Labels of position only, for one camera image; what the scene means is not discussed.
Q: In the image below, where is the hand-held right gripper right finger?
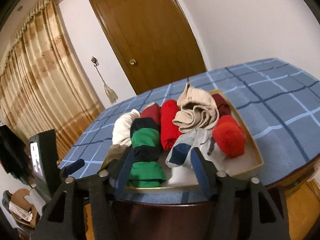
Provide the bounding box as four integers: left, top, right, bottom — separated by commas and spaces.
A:
194, 147, 290, 240

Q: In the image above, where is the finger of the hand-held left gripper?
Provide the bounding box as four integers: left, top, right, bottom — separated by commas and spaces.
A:
62, 159, 85, 177

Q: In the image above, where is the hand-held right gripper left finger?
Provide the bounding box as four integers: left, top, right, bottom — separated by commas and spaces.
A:
31, 150, 134, 240

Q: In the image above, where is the green navy striped underwear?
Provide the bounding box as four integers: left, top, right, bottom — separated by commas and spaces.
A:
126, 117, 167, 188

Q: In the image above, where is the grey underwear navy waistband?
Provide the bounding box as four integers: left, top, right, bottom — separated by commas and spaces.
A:
165, 129, 227, 168

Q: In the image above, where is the white underwear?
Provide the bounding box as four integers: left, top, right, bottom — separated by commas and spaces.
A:
112, 109, 141, 147

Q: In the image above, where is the shallow wooden drawer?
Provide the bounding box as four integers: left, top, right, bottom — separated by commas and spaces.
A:
100, 89, 265, 189

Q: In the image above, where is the dark red underwear silver waistband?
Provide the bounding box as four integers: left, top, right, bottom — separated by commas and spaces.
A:
140, 102, 162, 125

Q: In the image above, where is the maroon underwear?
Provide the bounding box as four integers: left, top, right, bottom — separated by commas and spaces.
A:
212, 94, 232, 118

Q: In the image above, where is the orange-red rolled underwear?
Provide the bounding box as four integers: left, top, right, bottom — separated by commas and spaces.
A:
212, 115, 247, 158

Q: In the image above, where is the bright red rolled underwear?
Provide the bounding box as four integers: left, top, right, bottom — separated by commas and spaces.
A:
160, 99, 184, 150

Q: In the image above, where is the beige crumpled underwear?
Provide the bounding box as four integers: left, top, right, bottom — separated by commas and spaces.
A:
172, 82, 219, 133

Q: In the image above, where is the dark cloth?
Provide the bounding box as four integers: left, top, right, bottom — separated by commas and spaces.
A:
0, 125, 29, 180

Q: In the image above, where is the wooden chair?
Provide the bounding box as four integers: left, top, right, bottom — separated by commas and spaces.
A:
2, 188, 38, 233

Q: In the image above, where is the stack of papers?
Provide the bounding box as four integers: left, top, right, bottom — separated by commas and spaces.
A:
9, 202, 33, 222

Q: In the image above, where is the dark wooden furniture base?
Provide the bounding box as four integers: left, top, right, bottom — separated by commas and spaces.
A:
84, 155, 320, 240

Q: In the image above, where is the curtain tieback tassel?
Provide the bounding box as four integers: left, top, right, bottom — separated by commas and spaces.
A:
95, 65, 118, 104

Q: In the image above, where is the golden patterned curtain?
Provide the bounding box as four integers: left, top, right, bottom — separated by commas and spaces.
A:
0, 0, 105, 160

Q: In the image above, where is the blue plaid bedsheet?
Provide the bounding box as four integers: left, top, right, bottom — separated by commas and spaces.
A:
58, 57, 320, 203

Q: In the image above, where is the brown wooden door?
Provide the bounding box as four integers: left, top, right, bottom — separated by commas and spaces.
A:
84, 0, 208, 95

